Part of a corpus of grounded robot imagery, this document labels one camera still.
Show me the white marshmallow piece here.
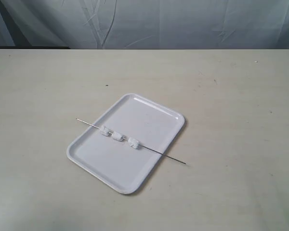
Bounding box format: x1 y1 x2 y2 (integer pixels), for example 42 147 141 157
128 137 140 149
111 131 124 141
99 125 111 136

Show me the thin metal skewer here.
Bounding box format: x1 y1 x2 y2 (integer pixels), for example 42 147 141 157
76 118 187 165

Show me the white rectangular plastic tray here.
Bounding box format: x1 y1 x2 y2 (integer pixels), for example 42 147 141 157
66 93 185 194

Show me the grey wrinkled backdrop curtain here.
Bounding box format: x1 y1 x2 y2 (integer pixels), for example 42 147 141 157
0 0 289 50

